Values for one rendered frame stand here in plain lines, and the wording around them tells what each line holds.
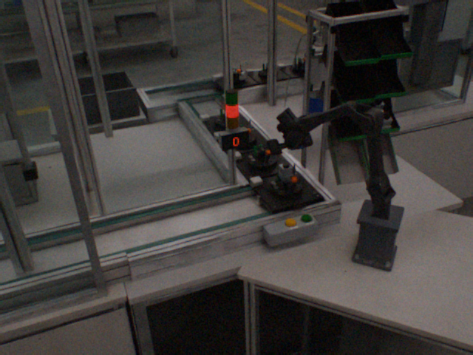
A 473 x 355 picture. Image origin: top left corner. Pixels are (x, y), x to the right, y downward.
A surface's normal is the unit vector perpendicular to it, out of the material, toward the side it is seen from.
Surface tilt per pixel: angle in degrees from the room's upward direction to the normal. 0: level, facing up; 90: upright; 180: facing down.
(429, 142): 90
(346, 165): 45
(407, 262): 0
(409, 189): 0
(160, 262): 90
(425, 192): 0
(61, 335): 90
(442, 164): 90
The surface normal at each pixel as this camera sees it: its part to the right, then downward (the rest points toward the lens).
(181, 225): -0.04, -0.85
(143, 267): 0.36, 0.47
